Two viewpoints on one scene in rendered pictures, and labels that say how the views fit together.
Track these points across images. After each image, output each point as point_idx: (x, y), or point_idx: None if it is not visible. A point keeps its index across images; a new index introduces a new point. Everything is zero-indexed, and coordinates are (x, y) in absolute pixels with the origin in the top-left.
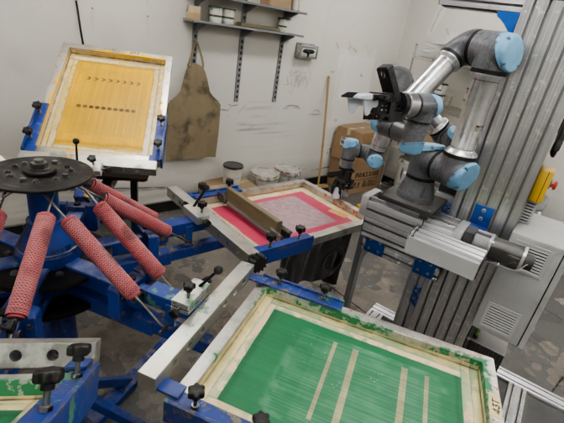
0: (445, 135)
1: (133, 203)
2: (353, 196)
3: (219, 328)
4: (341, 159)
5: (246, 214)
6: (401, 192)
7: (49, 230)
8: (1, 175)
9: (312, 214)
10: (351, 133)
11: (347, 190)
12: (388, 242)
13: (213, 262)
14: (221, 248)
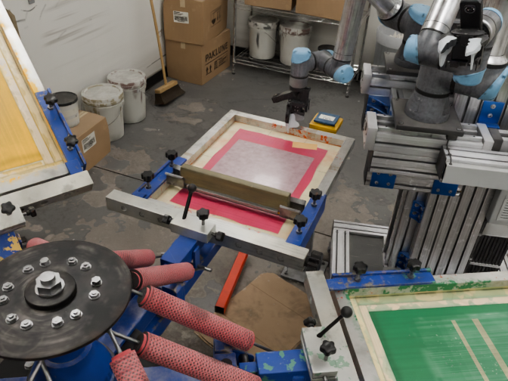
0: (406, 18)
1: (131, 256)
2: (210, 85)
3: (179, 326)
4: (292, 78)
5: (227, 195)
6: (419, 115)
7: (146, 374)
8: (12, 330)
9: (283, 159)
10: (186, 4)
11: (200, 81)
12: (405, 173)
13: (109, 243)
14: (104, 220)
